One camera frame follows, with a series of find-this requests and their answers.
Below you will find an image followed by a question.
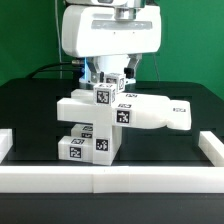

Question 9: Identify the black cable on table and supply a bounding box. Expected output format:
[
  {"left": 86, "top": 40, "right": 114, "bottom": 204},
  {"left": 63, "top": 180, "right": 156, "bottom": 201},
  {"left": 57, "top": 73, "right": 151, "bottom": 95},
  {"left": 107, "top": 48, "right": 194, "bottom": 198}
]
[{"left": 25, "top": 60, "right": 84, "bottom": 80}]

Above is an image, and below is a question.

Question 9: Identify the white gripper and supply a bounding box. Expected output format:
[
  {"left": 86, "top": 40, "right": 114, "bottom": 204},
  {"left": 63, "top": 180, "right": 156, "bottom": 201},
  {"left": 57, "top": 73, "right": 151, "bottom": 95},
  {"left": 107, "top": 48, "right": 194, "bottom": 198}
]
[{"left": 62, "top": 5, "right": 161, "bottom": 83}]

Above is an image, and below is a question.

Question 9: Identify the white block left edge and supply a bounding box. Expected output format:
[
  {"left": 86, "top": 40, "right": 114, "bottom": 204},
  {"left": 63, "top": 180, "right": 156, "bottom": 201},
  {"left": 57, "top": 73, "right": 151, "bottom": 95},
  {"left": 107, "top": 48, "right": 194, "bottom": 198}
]
[{"left": 0, "top": 129, "right": 13, "bottom": 163}]

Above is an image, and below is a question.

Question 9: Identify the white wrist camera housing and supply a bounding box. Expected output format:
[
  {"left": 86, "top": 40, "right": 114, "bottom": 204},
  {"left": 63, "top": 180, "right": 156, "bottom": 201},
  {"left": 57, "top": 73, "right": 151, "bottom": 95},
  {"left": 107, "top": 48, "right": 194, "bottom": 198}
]
[{"left": 66, "top": 0, "right": 146, "bottom": 8}]

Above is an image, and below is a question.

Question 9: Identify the white obstacle wall bar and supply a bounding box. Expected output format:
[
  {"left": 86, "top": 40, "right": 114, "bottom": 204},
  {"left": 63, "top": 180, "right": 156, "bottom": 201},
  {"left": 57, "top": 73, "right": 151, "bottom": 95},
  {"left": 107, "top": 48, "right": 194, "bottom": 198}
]
[{"left": 198, "top": 131, "right": 224, "bottom": 167}]

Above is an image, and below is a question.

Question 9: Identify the white tagged cube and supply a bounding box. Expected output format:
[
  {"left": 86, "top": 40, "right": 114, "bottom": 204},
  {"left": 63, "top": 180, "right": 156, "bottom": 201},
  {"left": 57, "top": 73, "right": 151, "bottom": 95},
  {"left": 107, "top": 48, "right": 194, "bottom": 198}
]
[{"left": 93, "top": 83, "right": 116, "bottom": 106}]

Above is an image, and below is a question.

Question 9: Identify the white thin cable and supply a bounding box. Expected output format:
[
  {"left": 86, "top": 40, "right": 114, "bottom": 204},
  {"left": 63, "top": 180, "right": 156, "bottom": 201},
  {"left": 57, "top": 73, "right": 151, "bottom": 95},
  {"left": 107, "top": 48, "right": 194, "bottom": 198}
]
[{"left": 54, "top": 0, "right": 64, "bottom": 80}]

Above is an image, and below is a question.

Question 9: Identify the white front rail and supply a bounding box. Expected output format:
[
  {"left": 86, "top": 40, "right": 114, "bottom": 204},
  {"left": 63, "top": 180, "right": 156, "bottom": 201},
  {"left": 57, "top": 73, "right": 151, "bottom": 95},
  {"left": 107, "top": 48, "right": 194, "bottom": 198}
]
[{"left": 0, "top": 166, "right": 224, "bottom": 193}]

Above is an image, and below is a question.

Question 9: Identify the white chair back frame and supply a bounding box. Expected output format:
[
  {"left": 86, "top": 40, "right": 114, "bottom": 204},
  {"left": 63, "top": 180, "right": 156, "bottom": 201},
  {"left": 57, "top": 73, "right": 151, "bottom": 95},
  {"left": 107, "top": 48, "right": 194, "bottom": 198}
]
[{"left": 57, "top": 89, "right": 191, "bottom": 130}]

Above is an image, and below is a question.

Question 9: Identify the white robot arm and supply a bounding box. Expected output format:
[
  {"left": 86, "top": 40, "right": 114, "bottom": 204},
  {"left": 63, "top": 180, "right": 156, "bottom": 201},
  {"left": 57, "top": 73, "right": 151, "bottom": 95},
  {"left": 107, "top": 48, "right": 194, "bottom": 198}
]
[{"left": 62, "top": 0, "right": 161, "bottom": 84}]

